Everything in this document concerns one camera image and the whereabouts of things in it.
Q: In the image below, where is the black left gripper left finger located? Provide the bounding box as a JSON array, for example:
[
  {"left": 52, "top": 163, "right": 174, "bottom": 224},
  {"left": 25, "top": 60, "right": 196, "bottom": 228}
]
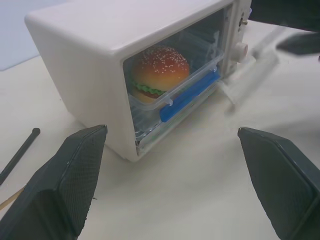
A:
[{"left": 0, "top": 124, "right": 109, "bottom": 240}]

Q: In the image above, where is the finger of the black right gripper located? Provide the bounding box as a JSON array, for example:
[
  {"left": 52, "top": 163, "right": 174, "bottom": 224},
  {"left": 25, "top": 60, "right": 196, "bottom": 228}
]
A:
[{"left": 275, "top": 33, "right": 320, "bottom": 56}]

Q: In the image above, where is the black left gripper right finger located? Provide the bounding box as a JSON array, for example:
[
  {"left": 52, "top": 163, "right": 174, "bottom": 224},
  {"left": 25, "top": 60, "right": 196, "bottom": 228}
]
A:
[{"left": 237, "top": 126, "right": 320, "bottom": 240}]

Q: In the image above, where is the white oven knob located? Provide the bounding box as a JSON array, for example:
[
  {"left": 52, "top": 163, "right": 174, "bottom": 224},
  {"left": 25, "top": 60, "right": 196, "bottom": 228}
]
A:
[{"left": 234, "top": 42, "right": 249, "bottom": 64}]

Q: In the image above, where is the clear container with blue latch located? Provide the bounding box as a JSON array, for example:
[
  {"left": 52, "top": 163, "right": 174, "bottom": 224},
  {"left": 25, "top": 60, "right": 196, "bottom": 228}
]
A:
[{"left": 127, "top": 32, "right": 225, "bottom": 139}]

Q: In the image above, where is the white toaster oven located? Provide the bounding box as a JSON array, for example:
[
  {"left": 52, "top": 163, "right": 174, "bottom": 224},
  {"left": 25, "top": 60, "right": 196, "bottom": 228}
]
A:
[{"left": 24, "top": 0, "right": 252, "bottom": 164}]

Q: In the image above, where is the wooden thin stick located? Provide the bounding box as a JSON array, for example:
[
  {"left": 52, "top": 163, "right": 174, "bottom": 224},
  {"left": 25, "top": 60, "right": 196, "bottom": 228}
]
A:
[{"left": 0, "top": 184, "right": 27, "bottom": 211}]

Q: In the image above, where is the black thin stick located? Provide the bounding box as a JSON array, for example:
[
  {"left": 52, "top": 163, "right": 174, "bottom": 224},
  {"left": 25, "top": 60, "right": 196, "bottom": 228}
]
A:
[{"left": 0, "top": 127, "right": 41, "bottom": 186}]

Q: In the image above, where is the toy hamburger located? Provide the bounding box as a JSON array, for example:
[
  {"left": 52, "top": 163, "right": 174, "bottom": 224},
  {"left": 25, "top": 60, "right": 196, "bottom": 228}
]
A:
[{"left": 131, "top": 46, "right": 190, "bottom": 103}]

